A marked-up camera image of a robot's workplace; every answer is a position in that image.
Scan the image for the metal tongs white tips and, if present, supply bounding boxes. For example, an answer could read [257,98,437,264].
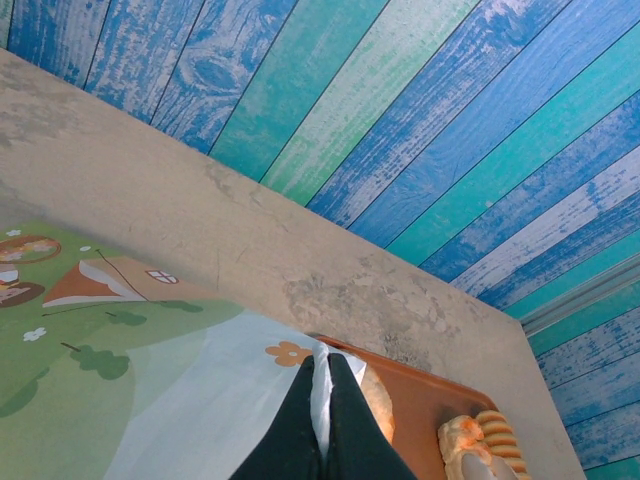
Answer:
[458,447,524,480]

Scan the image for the golden oval bread roll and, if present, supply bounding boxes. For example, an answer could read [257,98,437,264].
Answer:
[358,368,397,445]

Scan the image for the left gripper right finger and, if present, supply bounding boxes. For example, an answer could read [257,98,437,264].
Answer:
[324,352,419,480]

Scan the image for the scalloped ridged pastry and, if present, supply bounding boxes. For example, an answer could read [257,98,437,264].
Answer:
[437,408,532,480]

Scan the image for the aluminium frame post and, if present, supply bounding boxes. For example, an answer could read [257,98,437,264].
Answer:
[517,252,640,337]

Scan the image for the white printed paper bag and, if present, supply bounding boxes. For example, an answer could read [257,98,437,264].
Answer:
[0,219,370,480]

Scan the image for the brown plastic tray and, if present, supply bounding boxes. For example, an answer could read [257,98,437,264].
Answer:
[313,334,502,480]

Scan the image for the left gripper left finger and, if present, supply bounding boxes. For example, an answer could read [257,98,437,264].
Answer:
[229,354,322,480]

